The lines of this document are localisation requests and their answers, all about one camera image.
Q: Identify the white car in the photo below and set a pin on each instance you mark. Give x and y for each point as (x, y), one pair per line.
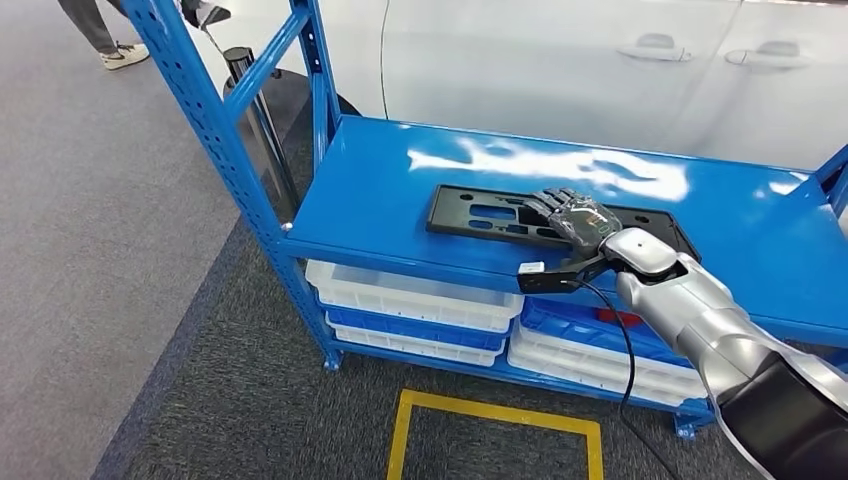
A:
(530, 60)

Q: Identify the long black plastic part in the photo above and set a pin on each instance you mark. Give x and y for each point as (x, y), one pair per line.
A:
(450, 215)

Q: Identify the clear plastic bin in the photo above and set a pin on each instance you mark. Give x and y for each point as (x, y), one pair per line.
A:
(411, 295)

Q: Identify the red item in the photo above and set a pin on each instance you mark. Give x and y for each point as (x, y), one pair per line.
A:
(619, 318)

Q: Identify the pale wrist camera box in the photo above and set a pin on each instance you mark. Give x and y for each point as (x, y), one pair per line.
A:
(531, 268)

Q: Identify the blue metal shelf rack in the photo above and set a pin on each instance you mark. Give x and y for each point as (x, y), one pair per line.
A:
(371, 185)

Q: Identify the yellow floor tape square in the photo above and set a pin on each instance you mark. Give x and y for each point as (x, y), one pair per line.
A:
(397, 437)

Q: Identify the white plastic bin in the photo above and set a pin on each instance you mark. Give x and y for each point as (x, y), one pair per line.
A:
(411, 351)
(576, 383)
(583, 361)

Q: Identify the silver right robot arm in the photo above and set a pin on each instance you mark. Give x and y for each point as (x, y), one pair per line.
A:
(702, 311)

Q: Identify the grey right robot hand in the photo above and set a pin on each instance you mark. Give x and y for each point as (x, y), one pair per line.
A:
(583, 225)

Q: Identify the chrome stanchion post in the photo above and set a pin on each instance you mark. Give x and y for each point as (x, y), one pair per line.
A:
(240, 63)

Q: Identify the person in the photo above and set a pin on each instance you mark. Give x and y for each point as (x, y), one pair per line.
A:
(93, 26)

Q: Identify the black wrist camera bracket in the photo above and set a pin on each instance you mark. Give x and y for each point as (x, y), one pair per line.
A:
(550, 281)

